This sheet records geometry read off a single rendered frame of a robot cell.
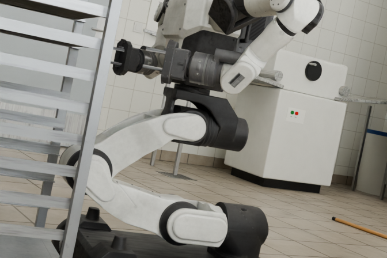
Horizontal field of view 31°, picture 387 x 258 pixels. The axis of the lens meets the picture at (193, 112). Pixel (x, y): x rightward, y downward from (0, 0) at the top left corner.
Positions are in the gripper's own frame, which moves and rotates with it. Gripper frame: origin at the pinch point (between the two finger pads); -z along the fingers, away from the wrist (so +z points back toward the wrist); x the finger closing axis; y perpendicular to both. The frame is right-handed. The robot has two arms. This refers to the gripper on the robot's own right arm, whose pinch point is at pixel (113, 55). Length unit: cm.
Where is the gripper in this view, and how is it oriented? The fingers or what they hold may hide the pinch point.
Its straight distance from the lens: 238.5
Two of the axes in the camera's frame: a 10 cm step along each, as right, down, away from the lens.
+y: 7.7, 1.7, -6.2
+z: 6.1, 0.9, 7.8
